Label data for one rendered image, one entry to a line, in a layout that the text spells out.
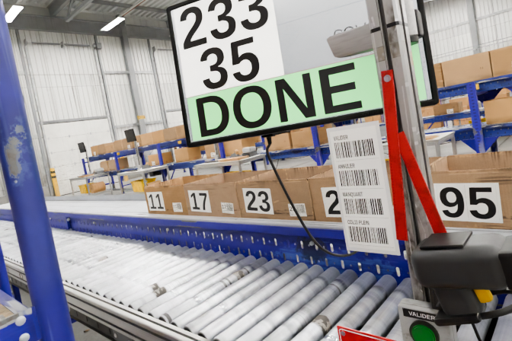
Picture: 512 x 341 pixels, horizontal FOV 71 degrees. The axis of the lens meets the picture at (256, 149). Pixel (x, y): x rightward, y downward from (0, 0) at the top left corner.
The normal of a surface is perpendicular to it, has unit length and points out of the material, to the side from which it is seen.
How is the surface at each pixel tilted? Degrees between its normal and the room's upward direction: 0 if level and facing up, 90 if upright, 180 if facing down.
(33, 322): 90
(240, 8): 86
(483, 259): 79
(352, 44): 90
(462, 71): 90
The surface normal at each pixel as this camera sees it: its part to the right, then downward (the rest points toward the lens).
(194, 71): -0.38, 0.05
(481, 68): -0.65, 0.16
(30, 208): 0.62, -0.07
